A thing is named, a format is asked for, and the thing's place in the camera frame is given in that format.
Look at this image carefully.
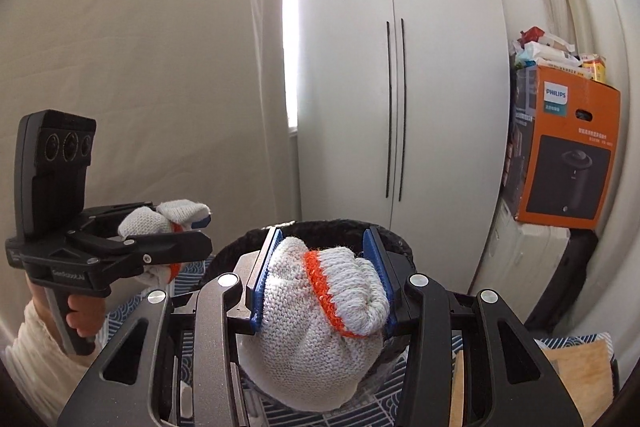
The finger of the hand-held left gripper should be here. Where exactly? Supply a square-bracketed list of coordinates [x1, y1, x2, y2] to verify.
[75, 202, 211, 234]
[67, 231, 214, 281]

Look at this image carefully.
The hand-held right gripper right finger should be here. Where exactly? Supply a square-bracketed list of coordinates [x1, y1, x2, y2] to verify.
[362, 227, 584, 427]

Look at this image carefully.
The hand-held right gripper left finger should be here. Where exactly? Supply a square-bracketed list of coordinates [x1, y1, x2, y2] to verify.
[57, 227, 284, 427]

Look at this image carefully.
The clear bin with black bag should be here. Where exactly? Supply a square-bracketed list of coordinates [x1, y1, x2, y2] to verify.
[202, 219, 417, 408]

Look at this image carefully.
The balled grey knit glove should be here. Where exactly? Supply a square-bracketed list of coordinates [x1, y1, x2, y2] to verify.
[117, 199, 212, 286]
[240, 236, 391, 413]

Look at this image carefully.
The person's left forearm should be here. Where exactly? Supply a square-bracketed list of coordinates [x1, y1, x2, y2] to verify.
[0, 299, 109, 426]

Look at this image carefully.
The person's left hand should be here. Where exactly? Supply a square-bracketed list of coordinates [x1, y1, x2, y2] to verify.
[66, 293, 107, 338]

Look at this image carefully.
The blue patterned tablecloth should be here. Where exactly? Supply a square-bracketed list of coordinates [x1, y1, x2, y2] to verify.
[100, 264, 619, 427]

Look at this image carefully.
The white box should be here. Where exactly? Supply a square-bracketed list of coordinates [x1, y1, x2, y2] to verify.
[487, 199, 571, 299]

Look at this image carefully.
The white wardrobe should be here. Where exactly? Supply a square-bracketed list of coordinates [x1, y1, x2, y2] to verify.
[297, 0, 512, 233]

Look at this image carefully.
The orange cardboard box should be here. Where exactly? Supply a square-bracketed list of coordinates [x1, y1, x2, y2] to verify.
[502, 64, 621, 231]

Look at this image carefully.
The wooden cutting board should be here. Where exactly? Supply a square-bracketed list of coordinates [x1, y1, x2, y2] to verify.
[450, 338, 617, 427]

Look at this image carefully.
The pile of packets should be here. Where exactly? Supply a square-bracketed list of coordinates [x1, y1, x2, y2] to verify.
[510, 27, 609, 82]

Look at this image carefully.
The black wardrobe handle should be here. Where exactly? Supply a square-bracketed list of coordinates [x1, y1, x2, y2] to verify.
[384, 21, 392, 198]
[398, 18, 407, 200]

